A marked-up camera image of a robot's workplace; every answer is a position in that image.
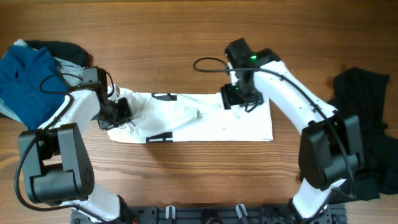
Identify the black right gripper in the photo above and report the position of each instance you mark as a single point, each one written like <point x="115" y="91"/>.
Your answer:
<point x="232" y="96"/>

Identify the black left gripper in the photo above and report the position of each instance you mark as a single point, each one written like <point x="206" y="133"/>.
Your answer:
<point x="127" y="114"/>

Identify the white t-shirt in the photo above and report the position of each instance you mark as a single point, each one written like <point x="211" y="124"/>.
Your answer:
<point x="171" y="117"/>

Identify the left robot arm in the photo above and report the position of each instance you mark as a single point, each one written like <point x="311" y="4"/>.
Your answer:
<point x="55" y="171"/>

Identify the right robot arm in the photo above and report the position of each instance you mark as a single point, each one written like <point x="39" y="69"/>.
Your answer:
<point x="330" y="149"/>

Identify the folded black garment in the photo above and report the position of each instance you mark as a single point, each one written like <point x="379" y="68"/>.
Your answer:
<point x="64" y="50"/>

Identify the folded blue shirt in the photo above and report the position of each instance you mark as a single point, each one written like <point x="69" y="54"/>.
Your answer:
<point x="23" y="70"/>

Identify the black printed t-shirt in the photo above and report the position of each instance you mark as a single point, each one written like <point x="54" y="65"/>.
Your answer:
<point x="363" y="93"/>

